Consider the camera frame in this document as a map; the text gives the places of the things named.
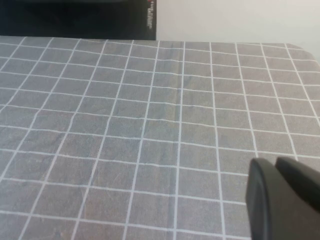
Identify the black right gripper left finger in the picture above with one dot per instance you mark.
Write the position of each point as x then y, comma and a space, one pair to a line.
258, 200

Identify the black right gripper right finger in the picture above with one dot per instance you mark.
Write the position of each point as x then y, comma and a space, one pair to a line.
297, 200

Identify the grey white-grid tablecloth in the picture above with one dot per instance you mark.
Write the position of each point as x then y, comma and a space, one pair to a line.
140, 140

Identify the black panel with print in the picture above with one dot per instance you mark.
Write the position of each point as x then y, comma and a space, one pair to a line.
75, 17

